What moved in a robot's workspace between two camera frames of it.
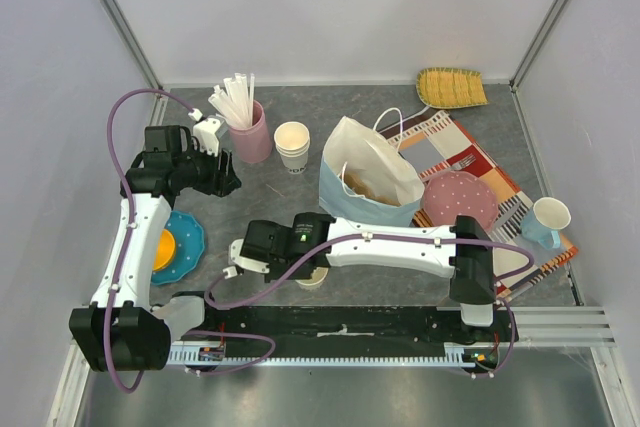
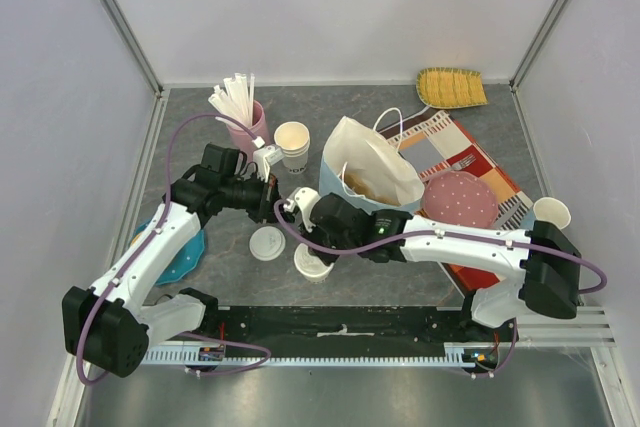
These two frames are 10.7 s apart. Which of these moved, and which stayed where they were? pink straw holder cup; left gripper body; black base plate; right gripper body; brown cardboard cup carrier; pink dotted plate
Moved: right gripper body; left gripper body
Stayed: brown cardboard cup carrier; pink straw holder cup; pink dotted plate; black base plate
